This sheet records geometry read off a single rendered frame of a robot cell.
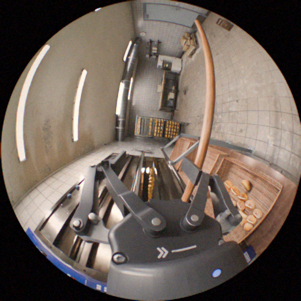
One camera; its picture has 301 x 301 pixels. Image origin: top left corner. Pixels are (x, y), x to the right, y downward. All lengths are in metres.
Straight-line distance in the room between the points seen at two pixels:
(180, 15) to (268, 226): 5.17
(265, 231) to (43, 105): 2.24
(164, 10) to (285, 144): 4.76
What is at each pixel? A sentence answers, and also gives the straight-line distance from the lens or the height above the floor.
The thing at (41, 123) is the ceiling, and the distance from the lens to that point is 1.35.
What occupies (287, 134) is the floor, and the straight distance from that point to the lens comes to 1.40.
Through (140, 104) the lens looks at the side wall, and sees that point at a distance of 5.41.
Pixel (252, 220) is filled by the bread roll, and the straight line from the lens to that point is 0.84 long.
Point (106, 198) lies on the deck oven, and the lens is 0.87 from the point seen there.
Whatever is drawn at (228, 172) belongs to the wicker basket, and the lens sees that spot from 0.96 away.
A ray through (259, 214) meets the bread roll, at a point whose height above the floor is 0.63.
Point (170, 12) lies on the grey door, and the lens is 4.75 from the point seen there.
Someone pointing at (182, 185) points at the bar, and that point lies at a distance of 0.45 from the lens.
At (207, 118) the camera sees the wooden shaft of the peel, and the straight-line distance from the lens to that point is 0.28.
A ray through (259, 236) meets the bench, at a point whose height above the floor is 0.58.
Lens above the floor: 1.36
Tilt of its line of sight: 4 degrees down
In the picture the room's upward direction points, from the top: 84 degrees counter-clockwise
